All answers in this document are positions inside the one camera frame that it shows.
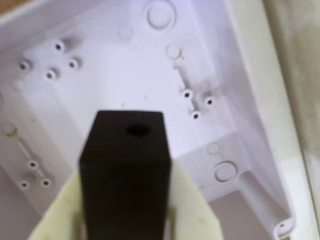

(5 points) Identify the black rectangular block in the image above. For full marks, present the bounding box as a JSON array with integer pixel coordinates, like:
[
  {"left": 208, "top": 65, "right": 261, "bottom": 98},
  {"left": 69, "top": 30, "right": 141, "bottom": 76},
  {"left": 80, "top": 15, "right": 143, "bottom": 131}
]
[{"left": 79, "top": 110, "right": 174, "bottom": 240}]

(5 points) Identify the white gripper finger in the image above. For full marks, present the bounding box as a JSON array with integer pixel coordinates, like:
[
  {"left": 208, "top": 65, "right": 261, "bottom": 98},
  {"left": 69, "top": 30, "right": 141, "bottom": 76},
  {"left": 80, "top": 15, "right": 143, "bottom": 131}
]
[
  {"left": 164, "top": 159, "right": 225, "bottom": 240},
  {"left": 27, "top": 170, "right": 88, "bottom": 240}
]

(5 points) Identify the grey plastic box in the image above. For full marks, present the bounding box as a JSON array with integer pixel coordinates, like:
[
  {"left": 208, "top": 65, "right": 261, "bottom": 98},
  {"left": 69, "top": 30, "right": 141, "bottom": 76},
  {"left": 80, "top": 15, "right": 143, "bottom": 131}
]
[{"left": 0, "top": 0, "right": 316, "bottom": 240}]

